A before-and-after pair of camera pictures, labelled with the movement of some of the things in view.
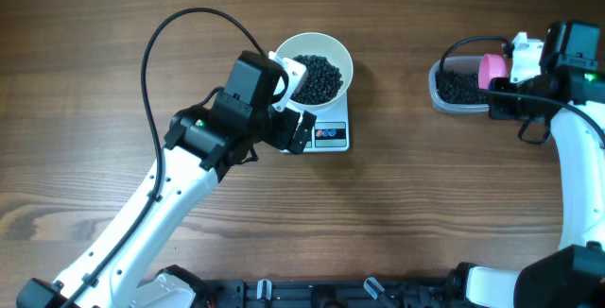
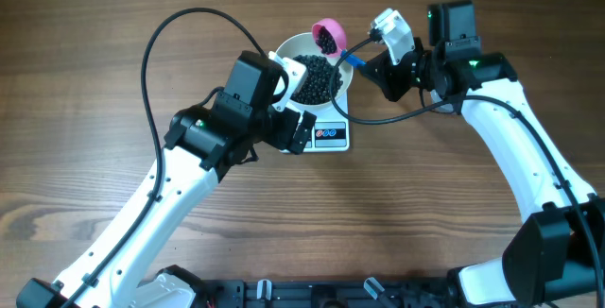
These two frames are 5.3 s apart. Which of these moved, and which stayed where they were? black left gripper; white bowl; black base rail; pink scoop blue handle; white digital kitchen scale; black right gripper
Moved: pink scoop blue handle; black right gripper
Stayed: white digital kitchen scale; black left gripper; black base rail; white bowl
